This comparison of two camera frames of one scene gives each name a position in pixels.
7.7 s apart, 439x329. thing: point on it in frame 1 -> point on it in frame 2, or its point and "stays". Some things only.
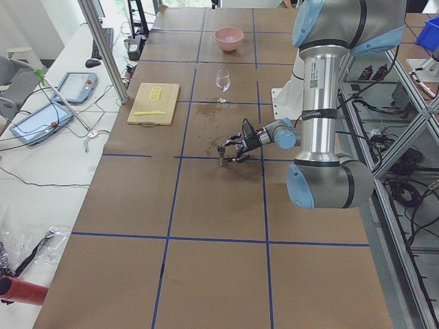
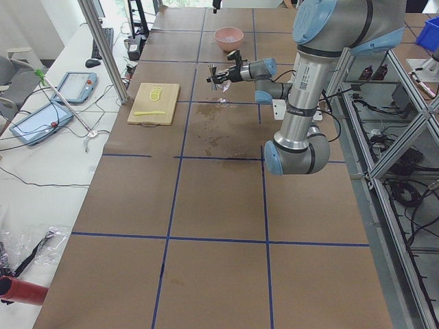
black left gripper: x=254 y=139 -> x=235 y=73
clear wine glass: x=223 y=82 stays
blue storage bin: x=429 y=36 stays
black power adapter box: x=134 y=46 stays
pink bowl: x=229 y=38 stays
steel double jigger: x=221 y=149 -> x=212 y=70
